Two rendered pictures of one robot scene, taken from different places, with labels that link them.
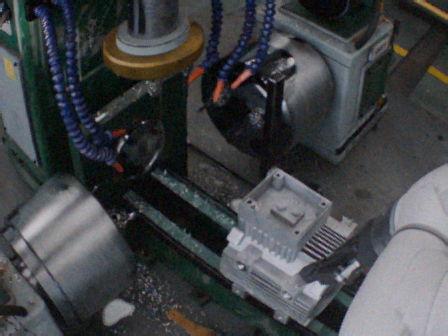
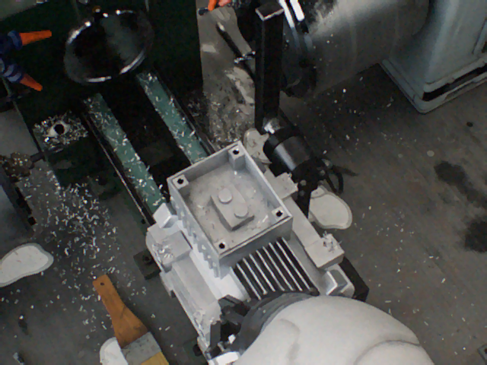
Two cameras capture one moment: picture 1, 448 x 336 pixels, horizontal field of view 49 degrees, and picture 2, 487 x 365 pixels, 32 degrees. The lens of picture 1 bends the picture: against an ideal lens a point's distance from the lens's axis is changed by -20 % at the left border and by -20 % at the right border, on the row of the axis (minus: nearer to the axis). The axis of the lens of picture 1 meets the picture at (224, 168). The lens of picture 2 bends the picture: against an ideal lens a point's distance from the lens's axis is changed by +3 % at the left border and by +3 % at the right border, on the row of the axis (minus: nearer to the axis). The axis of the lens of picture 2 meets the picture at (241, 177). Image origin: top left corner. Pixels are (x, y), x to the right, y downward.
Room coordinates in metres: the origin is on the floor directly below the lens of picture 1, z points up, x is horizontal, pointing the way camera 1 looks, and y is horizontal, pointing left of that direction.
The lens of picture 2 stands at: (0.22, -0.27, 2.00)
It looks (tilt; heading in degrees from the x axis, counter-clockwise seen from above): 62 degrees down; 21
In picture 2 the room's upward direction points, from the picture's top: 1 degrees counter-clockwise
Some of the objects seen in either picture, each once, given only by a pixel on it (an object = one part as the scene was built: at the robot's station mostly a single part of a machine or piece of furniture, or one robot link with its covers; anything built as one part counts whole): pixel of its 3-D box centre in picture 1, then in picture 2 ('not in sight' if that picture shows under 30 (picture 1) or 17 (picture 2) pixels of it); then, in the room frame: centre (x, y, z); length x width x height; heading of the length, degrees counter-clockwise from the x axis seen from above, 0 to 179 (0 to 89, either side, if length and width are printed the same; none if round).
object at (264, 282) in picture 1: (295, 260); (247, 267); (0.59, -0.13, 1.01); 0.20 x 0.19 x 0.19; 51
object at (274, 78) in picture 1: (272, 129); (268, 75); (0.80, -0.09, 1.12); 0.04 x 0.03 x 0.26; 50
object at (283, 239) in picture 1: (285, 217); (230, 211); (0.61, -0.10, 1.11); 0.12 x 0.11 x 0.07; 51
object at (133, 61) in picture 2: (139, 151); (109, 49); (0.84, 0.17, 1.01); 0.15 x 0.02 x 0.15; 140
